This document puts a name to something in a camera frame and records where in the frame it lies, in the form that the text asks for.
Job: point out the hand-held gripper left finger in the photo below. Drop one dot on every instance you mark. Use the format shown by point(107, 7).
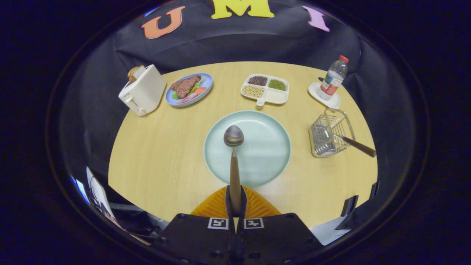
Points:
point(227, 204)

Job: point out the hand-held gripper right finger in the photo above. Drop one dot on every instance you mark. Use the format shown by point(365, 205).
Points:
point(243, 204)

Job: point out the pale green round plate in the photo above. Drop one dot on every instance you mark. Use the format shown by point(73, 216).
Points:
point(265, 154)

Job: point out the white divided tray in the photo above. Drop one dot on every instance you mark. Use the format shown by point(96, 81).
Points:
point(276, 96)

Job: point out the yellow soybeans portion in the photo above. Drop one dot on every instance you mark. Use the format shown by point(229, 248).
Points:
point(253, 91)

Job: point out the pink ham slice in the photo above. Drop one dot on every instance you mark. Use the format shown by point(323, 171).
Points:
point(187, 98)

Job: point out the orange carrot slice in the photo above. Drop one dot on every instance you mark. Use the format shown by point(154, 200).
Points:
point(199, 91)

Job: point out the blue oval plate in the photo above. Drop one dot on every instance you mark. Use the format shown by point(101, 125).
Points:
point(172, 101)

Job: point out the green lettuce leaf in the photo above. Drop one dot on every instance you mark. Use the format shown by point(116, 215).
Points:
point(175, 95)

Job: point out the green mung beans portion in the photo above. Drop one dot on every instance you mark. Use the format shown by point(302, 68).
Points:
point(277, 85)

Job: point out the dark red beans portion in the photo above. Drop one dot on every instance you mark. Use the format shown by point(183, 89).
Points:
point(257, 81)

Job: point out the brown steak piece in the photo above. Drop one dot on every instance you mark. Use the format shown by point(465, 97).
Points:
point(186, 86)

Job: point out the white paper sheet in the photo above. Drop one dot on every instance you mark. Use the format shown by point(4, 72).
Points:
point(97, 191)

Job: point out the white square coaster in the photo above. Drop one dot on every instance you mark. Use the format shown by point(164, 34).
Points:
point(312, 91)

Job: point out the cream white toaster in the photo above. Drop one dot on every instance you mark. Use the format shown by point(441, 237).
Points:
point(145, 92)

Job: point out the clear plastic bottle red cap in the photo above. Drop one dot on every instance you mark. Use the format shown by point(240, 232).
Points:
point(331, 82)

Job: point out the toasted bread slice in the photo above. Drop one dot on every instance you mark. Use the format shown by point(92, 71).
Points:
point(133, 73)

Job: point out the black table bracket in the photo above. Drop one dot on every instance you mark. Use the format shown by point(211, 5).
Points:
point(349, 206)
point(374, 190)

